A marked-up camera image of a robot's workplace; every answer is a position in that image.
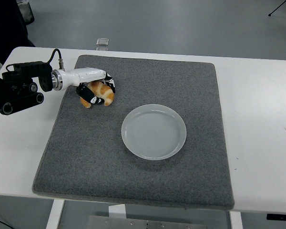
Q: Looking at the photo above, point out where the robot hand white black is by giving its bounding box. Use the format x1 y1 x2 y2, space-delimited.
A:
61 68 117 105

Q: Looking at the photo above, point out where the golden croissant bread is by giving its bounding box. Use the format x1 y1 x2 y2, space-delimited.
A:
80 81 115 108

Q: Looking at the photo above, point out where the pale grey round plate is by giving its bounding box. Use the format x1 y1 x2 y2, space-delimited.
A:
121 103 187 161

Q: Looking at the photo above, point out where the grey metal plate with screws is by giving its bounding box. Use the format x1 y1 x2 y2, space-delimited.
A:
87 215 207 229

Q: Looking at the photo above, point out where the black waste bin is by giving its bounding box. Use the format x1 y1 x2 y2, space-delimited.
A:
15 0 35 25

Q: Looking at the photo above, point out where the person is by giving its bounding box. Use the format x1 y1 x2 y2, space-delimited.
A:
0 0 36 69

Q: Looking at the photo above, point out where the grey felt mat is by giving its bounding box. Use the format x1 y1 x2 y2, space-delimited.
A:
32 54 235 211

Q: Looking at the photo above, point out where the white table leg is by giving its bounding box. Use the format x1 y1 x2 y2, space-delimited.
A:
45 199 65 229
229 211 244 229

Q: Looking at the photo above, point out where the black tripod leg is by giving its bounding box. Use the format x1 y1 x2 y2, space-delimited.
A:
268 0 286 17

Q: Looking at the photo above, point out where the black table control panel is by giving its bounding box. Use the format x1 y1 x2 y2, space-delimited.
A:
266 213 286 221

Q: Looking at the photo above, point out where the thin black floor cable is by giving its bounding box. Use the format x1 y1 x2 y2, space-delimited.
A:
0 216 11 229

